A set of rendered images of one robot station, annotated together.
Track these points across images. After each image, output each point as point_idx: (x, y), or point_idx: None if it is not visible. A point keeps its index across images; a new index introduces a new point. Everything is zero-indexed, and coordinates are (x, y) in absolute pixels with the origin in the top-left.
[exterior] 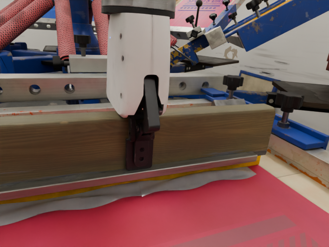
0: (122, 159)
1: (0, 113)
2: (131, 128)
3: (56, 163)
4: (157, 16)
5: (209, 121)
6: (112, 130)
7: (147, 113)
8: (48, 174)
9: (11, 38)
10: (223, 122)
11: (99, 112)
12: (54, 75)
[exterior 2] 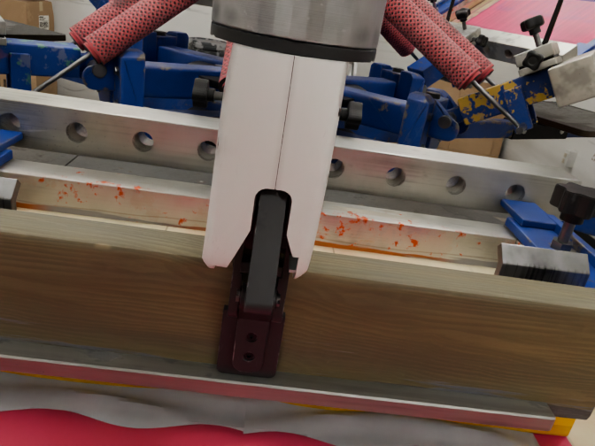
0: (212, 344)
1: (67, 180)
2: (232, 289)
3: (79, 320)
4: (308, 62)
5: (434, 308)
6: (198, 280)
7: (249, 272)
8: (62, 337)
9: (148, 28)
10: (473, 319)
11: (187, 235)
12: (186, 118)
